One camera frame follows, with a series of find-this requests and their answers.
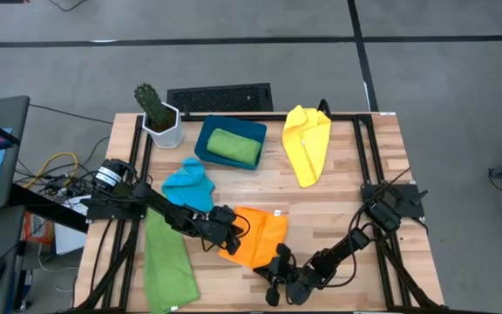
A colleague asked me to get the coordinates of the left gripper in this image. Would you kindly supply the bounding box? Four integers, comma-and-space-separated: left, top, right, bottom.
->
202, 217, 246, 257

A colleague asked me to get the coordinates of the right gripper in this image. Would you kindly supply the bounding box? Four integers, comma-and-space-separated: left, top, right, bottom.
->
264, 242, 309, 308

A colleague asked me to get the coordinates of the orange microfiber towel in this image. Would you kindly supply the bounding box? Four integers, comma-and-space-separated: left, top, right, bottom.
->
218, 205, 289, 270

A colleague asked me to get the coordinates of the blue microfiber towel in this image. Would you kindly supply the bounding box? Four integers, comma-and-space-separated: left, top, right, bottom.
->
161, 156, 216, 215

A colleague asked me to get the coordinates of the yellow microfiber towel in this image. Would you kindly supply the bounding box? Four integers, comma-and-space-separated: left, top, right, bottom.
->
282, 104, 333, 189

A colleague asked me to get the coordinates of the teal plastic bin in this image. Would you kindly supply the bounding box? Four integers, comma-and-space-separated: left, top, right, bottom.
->
193, 114, 268, 172

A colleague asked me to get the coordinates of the white hexagonal planter pot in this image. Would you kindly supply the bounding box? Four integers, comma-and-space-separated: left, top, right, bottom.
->
141, 102, 186, 150

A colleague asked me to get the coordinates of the black floor vent grate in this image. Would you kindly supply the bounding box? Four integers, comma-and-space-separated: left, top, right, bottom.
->
166, 82, 275, 113

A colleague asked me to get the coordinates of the green cactus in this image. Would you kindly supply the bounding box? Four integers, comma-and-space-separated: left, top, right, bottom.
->
133, 82, 176, 132

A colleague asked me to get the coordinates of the white box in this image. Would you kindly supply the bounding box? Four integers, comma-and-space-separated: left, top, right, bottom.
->
53, 195, 90, 256

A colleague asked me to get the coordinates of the orange cardboard box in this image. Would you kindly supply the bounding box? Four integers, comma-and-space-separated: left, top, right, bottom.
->
24, 212, 56, 245

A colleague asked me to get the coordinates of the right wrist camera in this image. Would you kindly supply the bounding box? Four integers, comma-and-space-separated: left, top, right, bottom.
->
285, 281, 313, 306

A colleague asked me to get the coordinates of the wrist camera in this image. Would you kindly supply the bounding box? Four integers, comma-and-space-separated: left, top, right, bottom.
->
209, 204, 237, 223
285, 281, 313, 306

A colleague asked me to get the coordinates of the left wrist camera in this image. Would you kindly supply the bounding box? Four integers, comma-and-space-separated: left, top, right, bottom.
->
209, 204, 237, 223

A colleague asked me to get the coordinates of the black cable loop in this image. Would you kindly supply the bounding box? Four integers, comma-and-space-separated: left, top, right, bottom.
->
317, 99, 333, 119

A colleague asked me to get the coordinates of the black aluminium table frame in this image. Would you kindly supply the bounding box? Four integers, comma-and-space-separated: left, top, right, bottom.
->
74, 112, 451, 314

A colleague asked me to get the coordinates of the yellow cable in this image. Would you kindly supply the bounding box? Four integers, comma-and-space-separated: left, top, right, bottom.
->
23, 151, 79, 189

